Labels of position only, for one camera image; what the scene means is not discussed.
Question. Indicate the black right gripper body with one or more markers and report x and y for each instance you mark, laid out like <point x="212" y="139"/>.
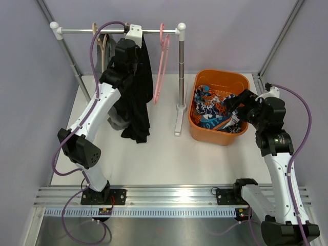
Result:
<point x="251" y="102"/>

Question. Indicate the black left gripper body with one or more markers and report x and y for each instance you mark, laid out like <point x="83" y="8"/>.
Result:
<point x="137" y="61"/>

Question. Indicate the pink plastic hanger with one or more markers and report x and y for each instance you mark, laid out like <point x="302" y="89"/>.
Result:
<point x="165" y="44"/>

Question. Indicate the black shorts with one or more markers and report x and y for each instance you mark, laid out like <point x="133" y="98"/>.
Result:
<point x="133" y="103"/>

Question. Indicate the blue orange patterned shorts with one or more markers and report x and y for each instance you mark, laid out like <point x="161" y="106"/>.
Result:
<point x="211" y="112"/>

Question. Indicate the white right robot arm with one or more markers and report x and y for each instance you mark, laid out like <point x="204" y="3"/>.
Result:
<point x="284" y="221"/>

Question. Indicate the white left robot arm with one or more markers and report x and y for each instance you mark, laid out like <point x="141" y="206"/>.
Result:
<point x="77" y="142"/>

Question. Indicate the grey shorts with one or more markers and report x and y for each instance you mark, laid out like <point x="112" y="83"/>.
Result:
<point x="116" y="121"/>

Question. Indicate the beige hanger under grey shorts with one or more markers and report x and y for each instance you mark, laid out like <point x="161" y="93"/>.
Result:
<point x="101" y="42"/>

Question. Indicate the orange plastic basket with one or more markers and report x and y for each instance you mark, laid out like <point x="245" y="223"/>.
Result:
<point x="226" y="83"/>

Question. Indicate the metal clothes rack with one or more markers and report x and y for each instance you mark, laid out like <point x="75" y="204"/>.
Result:
<point x="180" y="31"/>

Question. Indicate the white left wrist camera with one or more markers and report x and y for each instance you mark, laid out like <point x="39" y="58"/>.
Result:
<point x="135" y="33"/>

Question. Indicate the aluminium mounting rail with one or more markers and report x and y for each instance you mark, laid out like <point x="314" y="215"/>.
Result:
<point x="137" y="196"/>

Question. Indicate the white slotted cable duct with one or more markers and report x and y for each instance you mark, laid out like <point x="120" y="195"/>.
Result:
<point x="144" y="212"/>

